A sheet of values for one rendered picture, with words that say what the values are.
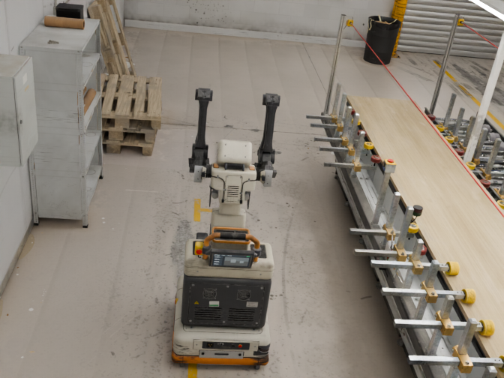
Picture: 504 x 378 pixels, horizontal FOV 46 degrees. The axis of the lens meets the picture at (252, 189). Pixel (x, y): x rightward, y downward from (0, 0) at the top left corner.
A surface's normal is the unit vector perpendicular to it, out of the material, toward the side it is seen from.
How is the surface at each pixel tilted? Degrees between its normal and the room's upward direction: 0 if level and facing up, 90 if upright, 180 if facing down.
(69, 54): 90
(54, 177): 90
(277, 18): 90
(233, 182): 82
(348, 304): 0
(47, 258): 0
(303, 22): 90
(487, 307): 0
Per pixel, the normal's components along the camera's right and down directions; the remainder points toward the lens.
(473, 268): 0.11, -0.87
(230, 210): 0.07, 0.37
